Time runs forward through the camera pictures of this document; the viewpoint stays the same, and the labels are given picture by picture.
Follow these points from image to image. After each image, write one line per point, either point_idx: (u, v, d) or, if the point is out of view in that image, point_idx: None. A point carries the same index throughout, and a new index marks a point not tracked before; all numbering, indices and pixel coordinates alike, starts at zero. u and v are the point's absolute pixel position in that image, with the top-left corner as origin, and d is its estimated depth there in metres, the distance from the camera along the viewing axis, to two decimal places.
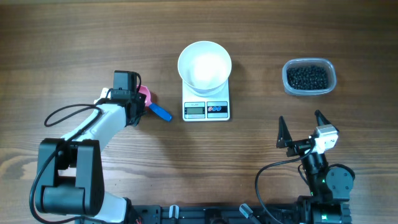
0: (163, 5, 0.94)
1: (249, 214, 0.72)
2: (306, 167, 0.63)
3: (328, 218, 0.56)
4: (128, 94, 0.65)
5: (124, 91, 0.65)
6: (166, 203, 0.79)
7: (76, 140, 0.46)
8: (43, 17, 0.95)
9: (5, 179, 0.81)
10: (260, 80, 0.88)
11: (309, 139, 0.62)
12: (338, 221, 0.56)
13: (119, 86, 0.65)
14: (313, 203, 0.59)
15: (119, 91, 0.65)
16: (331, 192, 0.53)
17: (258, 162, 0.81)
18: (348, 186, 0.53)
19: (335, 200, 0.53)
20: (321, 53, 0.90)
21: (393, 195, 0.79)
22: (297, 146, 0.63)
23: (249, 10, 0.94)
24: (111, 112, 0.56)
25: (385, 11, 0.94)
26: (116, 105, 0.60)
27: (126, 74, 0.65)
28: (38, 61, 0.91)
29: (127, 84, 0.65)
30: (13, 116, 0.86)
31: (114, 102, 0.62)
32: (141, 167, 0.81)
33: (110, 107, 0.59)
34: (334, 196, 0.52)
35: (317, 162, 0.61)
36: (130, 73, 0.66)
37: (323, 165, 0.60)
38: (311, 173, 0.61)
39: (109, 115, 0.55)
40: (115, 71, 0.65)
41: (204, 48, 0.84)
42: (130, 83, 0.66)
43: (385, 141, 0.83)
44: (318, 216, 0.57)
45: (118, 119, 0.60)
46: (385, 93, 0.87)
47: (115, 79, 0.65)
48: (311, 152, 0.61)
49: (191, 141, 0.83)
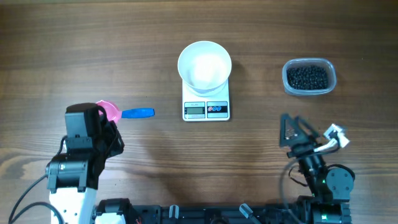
0: (163, 5, 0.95)
1: (249, 214, 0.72)
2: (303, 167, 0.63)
3: (328, 218, 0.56)
4: (89, 141, 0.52)
5: (83, 138, 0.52)
6: (166, 203, 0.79)
7: None
8: (43, 17, 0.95)
9: (5, 179, 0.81)
10: (260, 80, 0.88)
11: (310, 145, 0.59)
12: (338, 221, 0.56)
13: (74, 133, 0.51)
14: (313, 203, 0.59)
15: (76, 139, 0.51)
16: (331, 193, 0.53)
17: (258, 162, 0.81)
18: (348, 186, 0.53)
19: (336, 200, 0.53)
20: (321, 53, 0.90)
21: (393, 195, 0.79)
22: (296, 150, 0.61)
23: (249, 10, 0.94)
24: (78, 213, 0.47)
25: (385, 11, 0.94)
26: (78, 167, 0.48)
27: (80, 116, 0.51)
28: (38, 61, 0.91)
29: (84, 128, 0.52)
30: (13, 116, 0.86)
31: (75, 160, 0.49)
32: (141, 167, 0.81)
33: (73, 194, 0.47)
34: (335, 196, 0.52)
35: (314, 163, 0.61)
36: (86, 111, 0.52)
37: (321, 163, 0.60)
38: (311, 175, 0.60)
39: (74, 221, 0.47)
40: (66, 112, 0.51)
41: (204, 48, 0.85)
42: (88, 125, 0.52)
43: (386, 141, 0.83)
44: (318, 216, 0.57)
45: (91, 193, 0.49)
46: (384, 94, 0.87)
47: (66, 125, 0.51)
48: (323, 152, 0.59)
49: (191, 141, 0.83)
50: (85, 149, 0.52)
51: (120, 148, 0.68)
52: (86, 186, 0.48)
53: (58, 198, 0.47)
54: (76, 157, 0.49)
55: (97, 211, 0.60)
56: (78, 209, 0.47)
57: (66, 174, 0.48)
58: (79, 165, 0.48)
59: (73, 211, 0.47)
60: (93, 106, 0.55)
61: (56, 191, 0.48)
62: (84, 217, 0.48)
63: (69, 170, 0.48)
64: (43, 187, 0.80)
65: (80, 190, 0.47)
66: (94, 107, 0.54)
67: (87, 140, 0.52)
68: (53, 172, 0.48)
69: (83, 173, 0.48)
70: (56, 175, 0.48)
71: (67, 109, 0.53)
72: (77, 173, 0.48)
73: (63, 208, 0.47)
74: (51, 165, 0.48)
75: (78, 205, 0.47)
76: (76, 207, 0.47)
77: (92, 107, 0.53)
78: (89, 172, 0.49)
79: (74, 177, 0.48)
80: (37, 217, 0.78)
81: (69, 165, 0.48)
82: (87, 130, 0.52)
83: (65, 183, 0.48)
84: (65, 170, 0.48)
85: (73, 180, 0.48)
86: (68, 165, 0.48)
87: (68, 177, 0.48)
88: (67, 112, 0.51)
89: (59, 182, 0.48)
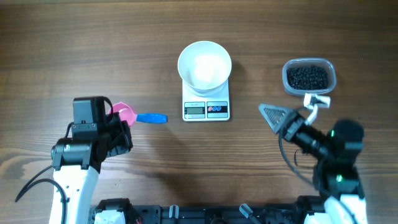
0: (163, 5, 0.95)
1: (249, 214, 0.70)
2: (301, 145, 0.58)
3: (343, 180, 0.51)
4: (93, 126, 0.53)
5: (88, 124, 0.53)
6: (166, 203, 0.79)
7: (73, 208, 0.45)
8: (43, 17, 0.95)
9: (4, 179, 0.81)
10: (260, 80, 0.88)
11: (301, 119, 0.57)
12: (354, 182, 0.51)
13: (81, 119, 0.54)
14: (324, 168, 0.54)
15: (82, 124, 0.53)
16: (343, 141, 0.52)
17: (258, 162, 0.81)
18: (359, 135, 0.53)
19: (349, 148, 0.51)
20: (321, 53, 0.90)
21: (393, 195, 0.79)
22: (290, 129, 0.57)
23: (249, 10, 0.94)
24: (81, 189, 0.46)
25: (385, 12, 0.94)
26: (83, 147, 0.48)
27: (86, 102, 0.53)
28: (38, 61, 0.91)
29: (90, 114, 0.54)
30: (13, 116, 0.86)
31: (80, 143, 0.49)
32: (141, 167, 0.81)
33: (76, 172, 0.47)
34: (348, 142, 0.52)
35: (313, 134, 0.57)
36: (93, 99, 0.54)
37: (317, 137, 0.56)
38: (313, 148, 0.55)
39: (77, 197, 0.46)
40: (74, 99, 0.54)
41: (204, 48, 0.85)
42: (94, 112, 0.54)
43: (385, 141, 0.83)
44: (334, 179, 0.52)
45: (94, 174, 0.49)
46: (384, 94, 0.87)
47: (74, 111, 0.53)
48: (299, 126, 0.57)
49: (191, 141, 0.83)
50: (89, 134, 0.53)
51: (129, 147, 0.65)
52: (89, 165, 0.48)
53: (62, 175, 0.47)
54: (80, 140, 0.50)
55: (97, 209, 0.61)
56: (81, 185, 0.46)
57: (70, 153, 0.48)
58: (83, 144, 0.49)
59: (76, 187, 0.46)
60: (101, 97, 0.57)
61: (60, 169, 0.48)
62: (84, 195, 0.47)
63: (73, 149, 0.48)
64: (43, 186, 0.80)
65: (84, 167, 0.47)
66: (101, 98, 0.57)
67: (92, 126, 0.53)
68: (58, 152, 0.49)
69: (86, 152, 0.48)
70: (61, 154, 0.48)
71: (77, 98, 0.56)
72: (81, 152, 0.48)
73: (66, 185, 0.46)
74: (57, 146, 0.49)
75: (81, 180, 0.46)
76: (78, 183, 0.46)
77: (99, 98, 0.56)
78: (92, 153, 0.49)
79: (78, 157, 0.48)
80: (36, 217, 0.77)
81: (73, 144, 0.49)
82: (93, 116, 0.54)
83: (69, 162, 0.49)
84: (69, 150, 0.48)
85: (78, 160, 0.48)
86: (73, 146, 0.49)
87: (71, 156, 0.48)
88: (75, 100, 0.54)
89: (64, 160, 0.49)
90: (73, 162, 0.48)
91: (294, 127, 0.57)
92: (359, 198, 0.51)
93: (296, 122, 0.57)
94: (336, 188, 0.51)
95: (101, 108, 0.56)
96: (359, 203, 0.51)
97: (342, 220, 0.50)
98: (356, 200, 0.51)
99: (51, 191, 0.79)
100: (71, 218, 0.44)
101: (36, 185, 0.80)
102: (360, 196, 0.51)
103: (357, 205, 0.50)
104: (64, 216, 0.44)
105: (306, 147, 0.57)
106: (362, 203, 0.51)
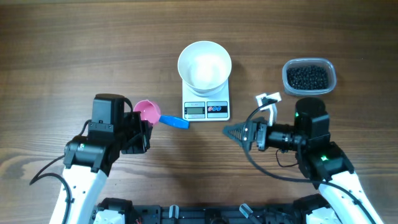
0: (163, 5, 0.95)
1: (249, 214, 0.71)
2: (277, 146, 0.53)
3: (328, 159, 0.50)
4: (110, 129, 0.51)
5: (105, 125, 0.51)
6: (166, 203, 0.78)
7: (75, 210, 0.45)
8: (43, 17, 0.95)
9: (4, 179, 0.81)
10: (260, 80, 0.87)
11: (263, 124, 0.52)
12: (339, 161, 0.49)
13: (98, 119, 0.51)
14: (305, 153, 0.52)
15: (99, 124, 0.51)
16: (308, 118, 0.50)
17: (258, 162, 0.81)
18: (320, 104, 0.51)
19: (317, 122, 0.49)
20: (321, 53, 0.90)
21: (393, 195, 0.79)
22: (257, 139, 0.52)
23: (249, 10, 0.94)
24: (86, 191, 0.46)
25: (385, 11, 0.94)
26: (96, 150, 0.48)
27: (107, 103, 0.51)
28: (38, 61, 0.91)
29: (109, 115, 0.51)
30: (13, 116, 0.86)
31: (95, 145, 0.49)
32: (141, 167, 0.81)
33: (86, 173, 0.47)
34: (314, 117, 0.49)
35: (282, 130, 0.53)
36: (114, 100, 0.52)
37: (286, 130, 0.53)
38: (290, 143, 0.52)
39: (82, 199, 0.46)
40: (95, 98, 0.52)
41: (204, 48, 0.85)
42: (113, 114, 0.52)
43: (385, 141, 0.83)
44: (318, 160, 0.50)
45: (102, 178, 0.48)
46: (384, 94, 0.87)
47: (93, 109, 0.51)
48: (265, 130, 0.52)
49: (192, 140, 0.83)
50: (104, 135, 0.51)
51: (143, 149, 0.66)
52: (99, 168, 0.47)
53: (71, 175, 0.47)
54: (96, 142, 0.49)
55: (99, 206, 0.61)
56: (87, 187, 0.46)
57: (83, 153, 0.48)
58: (97, 147, 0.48)
59: (82, 189, 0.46)
60: (122, 97, 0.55)
61: (69, 168, 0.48)
62: (90, 198, 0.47)
63: (87, 149, 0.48)
64: (43, 187, 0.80)
65: (94, 170, 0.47)
66: (121, 98, 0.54)
67: (109, 127, 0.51)
68: (71, 150, 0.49)
69: (99, 155, 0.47)
70: (74, 152, 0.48)
71: (96, 95, 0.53)
72: (94, 154, 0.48)
73: (73, 185, 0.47)
74: (72, 144, 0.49)
75: (89, 183, 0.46)
76: (86, 185, 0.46)
77: (120, 98, 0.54)
78: (106, 157, 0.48)
79: (91, 158, 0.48)
80: (37, 217, 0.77)
81: (87, 144, 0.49)
82: (111, 118, 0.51)
83: (81, 162, 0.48)
84: (84, 150, 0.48)
85: (89, 162, 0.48)
86: (87, 147, 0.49)
87: (84, 156, 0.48)
88: (96, 98, 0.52)
89: (76, 159, 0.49)
90: (83, 163, 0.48)
91: (261, 135, 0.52)
92: (350, 172, 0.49)
93: (259, 129, 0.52)
94: (324, 168, 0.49)
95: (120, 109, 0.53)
96: (351, 177, 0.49)
97: (341, 201, 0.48)
98: (346, 175, 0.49)
99: (51, 192, 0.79)
100: (73, 219, 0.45)
101: (36, 185, 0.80)
102: (350, 170, 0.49)
103: (351, 180, 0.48)
104: (66, 216, 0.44)
105: (282, 145, 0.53)
106: (355, 177, 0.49)
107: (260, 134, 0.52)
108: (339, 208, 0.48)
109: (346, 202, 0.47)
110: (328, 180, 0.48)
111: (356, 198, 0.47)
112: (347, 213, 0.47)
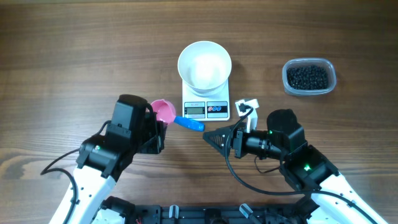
0: (163, 5, 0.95)
1: (248, 214, 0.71)
2: (256, 152, 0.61)
3: (311, 168, 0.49)
4: (128, 134, 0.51)
5: (123, 129, 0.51)
6: (166, 203, 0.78)
7: (78, 211, 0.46)
8: (43, 17, 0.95)
9: (4, 179, 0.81)
10: (260, 80, 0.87)
11: (239, 130, 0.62)
12: (322, 168, 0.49)
13: (118, 121, 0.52)
14: (287, 166, 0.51)
15: (118, 127, 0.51)
16: (283, 135, 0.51)
17: (258, 162, 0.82)
18: (291, 117, 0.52)
19: (291, 138, 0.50)
20: (321, 53, 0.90)
21: (393, 195, 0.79)
22: (235, 146, 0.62)
23: (249, 10, 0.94)
24: (92, 195, 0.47)
25: (385, 11, 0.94)
26: (109, 155, 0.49)
27: (129, 107, 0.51)
28: (38, 61, 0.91)
29: (129, 120, 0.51)
30: (13, 116, 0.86)
31: (109, 149, 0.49)
32: (141, 167, 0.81)
33: (96, 177, 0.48)
34: (289, 133, 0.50)
35: (257, 137, 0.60)
36: (136, 106, 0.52)
37: (262, 137, 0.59)
38: (265, 149, 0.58)
39: (87, 202, 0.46)
40: (118, 100, 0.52)
41: (204, 48, 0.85)
42: (134, 119, 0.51)
43: (385, 141, 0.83)
44: (303, 171, 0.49)
45: (111, 184, 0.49)
46: (384, 94, 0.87)
47: (115, 111, 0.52)
48: (240, 137, 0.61)
49: (192, 141, 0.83)
50: (120, 140, 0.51)
51: (158, 151, 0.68)
52: (110, 175, 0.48)
53: (81, 176, 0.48)
54: (111, 146, 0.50)
55: (102, 204, 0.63)
56: (94, 191, 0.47)
57: (97, 155, 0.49)
58: (111, 152, 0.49)
59: (89, 192, 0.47)
60: (143, 102, 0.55)
61: (81, 168, 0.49)
62: (95, 201, 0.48)
63: (101, 152, 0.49)
64: (43, 187, 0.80)
65: (104, 175, 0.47)
66: (143, 103, 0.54)
67: (127, 132, 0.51)
68: (86, 150, 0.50)
69: (112, 160, 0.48)
70: (88, 152, 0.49)
71: (119, 98, 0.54)
72: (107, 158, 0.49)
73: (81, 186, 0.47)
74: (87, 144, 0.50)
75: (96, 187, 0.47)
76: (92, 189, 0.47)
77: (142, 103, 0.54)
78: (118, 163, 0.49)
79: (103, 162, 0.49)
80: (37, 217, 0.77)
81: (102, 147, 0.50)
82: (130, 123, 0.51)
83: (93, 163, 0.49)
84: (97, 152, 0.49)
85: (101, 165, 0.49)
86: (102, 150, 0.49)
87: (97, 158, 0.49)
88: (119, 101, 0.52)
89: (89, 160, 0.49)
90: (95, 165, 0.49)
91: (238, 141, 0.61)
92: (336, 175, 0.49)
93: (235, 135, 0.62)
94: (310, 178, 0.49)
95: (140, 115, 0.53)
96: (338, 180, 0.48)
97: (336, 208, 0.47)
98: (333, 178, 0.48)
99: (51, 191, 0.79)
100: (74, 220, 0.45)
101: (36, 185, 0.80)
102: (334, 173, 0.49)
103: (338, 183, 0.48)
104: (69, 216, 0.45)
105: (259, 152, 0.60)
106: (341, 178, 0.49)
107: (236, 140, 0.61)
108: (336, 213, 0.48)
109: (341, 207, 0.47)
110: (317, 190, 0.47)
111: (349, 201, 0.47)
112: (344, 217, 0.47)
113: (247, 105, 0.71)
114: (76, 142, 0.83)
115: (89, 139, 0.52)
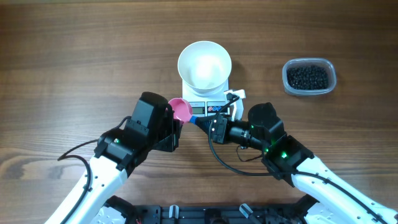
0: (163, 5, 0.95)
1: (248, 214, 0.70)
2: (238, 141, 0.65)
3: (288, 157, 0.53)
4: (144, 130, 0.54)
5: (142, 127, 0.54)
6: (166, 203, 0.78)
7: (89, 198, 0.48)
8: (43, 17, 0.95)
9: (4, 179, 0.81)
10: (260, 80, 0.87)
11: (224, 119, 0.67)
12: (298, 157, 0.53)
13: (137, 119, 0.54)
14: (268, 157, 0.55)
15: (137, 124, 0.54)
16: (264, 129, 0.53)
17: (251, 156, 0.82)
18: (273, 112, 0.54)
19: (272, 132, 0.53)
20: (321, 53, 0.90)
21: (393, 195, 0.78)
22: (218, 133, 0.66)
23: (249, 10, 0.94)
24: (105, 185, 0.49)
25: (385, 12, 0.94)
26: (125, 150, 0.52)
27: (150, 106, 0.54)
28: (38, 61, 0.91)
29: (147, 118, 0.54)
30: (13, 116, 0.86)
31: (127, 145, 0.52)
32: (141, 167, 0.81)
33: (111, 168, 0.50)
34: (269, 127, 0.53)
35: (240, 127, 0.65)
36: (157, 105, 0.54)
37: (245, 127, 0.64)
38: (247, 139, 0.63)
39: (99, 190, 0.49)
40: (139, 98, 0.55)
41: (204, 48, 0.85)
42: (152, 118, 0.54)
43: (386, 141, 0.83)
44: (282, 159, 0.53)
45: (124, 177, 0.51)
46: (384, 94, 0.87)
47: (136, 109, 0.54)
48: (224, 126, 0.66)
49: (191, 142, 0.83)
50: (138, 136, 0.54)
51: (172, 148, 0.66)
52: (124, 168, 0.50)
53: (96, 165, 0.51)
54: (129, 142, 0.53)
55: (106, 201, 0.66)
56: (107, 182, 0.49)
57: (115, 149, 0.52)
58: (128, 148, 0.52)
59: (102, 182, 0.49)
60: (163, 102, 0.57)
61: (98, 157, 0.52)
62: (106, 192, 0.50)
63: (119, 146, 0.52)
64: (43, 186, 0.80)
65: (118, 167, 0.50)
66: (163, 104, 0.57)
67: (145, 130, 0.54)
68: (104, 142, 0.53)
69: (128, 155, 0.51)
70: (107, 145, 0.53)
71: (142, 95, 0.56)
72: (124, 153, 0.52)
73: (95, 175, 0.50)
74: (107, 138, 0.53)
75: (110, 177, 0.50)
76: (106, 179, 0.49)
77: (161, 104, 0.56)
78: (133, 159, 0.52)
79: (120, 156, 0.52)
80: (37, 217, 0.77)
81: (120, 142, 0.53)
82: (148, 122, 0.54)
83: (109, 155, 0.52)
84: (115, 146, 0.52)
85: (117, 158, 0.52)
86: (120, 144, 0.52)
87: (115, 152, 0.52)
88: (141, 99, 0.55)
89: (106, 152, 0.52)
90: (111, 157, 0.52)
91: (222, 129, 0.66)
92: (311, 158, 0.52)
93: (221, 124, 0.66)
94: (288, 164, 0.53)
95: (160, 115, 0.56)
96: (314, 162, 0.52)
97: (313, 186, 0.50)
98: (309, 162, 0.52)
99: (51, 191, 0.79)
100: (85, 206, 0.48)
101: (36, 185, 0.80)
102: (310, 155, 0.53)
103: (314, 165, 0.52)
104: (80, 201, 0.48)
105: (240, 140, 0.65)
106: (316, 160, 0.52)
107: (220, 128, 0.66)
108: (314, 191, 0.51)
109: (318, 185, 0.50)
110: (295, 173, 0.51)
111: (325, 178, 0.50)
112: (322, 194, 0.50)
113: (234, 95, 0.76)
114: (76, 142, 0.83)
115: (107, 132, 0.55)
